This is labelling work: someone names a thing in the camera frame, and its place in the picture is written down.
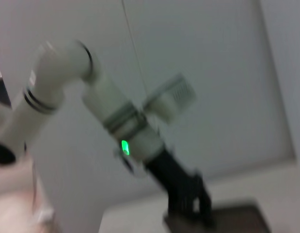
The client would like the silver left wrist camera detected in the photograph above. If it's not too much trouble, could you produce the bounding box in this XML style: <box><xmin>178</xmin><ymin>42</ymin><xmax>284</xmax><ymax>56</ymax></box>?
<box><xmin>142</xmin><ymin>73</ymin><xmax>198</xmax><ymax>123</ymax></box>

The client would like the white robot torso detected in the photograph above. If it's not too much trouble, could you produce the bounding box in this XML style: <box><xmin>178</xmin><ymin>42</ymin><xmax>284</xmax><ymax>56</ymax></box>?
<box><xmin>0</xmin><ymin>160</ymin><xmax>56</xmax><ymax>233</ymax></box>

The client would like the black glasses case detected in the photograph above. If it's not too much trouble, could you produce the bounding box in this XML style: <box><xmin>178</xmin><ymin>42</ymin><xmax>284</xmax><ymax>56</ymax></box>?
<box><xmin>163</xmin><ymin>199</ymin><xmax>271</xmax><ymax>233</ymax></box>

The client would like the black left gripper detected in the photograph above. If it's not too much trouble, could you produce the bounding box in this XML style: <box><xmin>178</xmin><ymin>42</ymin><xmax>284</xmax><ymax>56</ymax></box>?
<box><xmin>144</xmin><ymin>150</ymin><xmax>216</xmax><ymax>228</ymax></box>

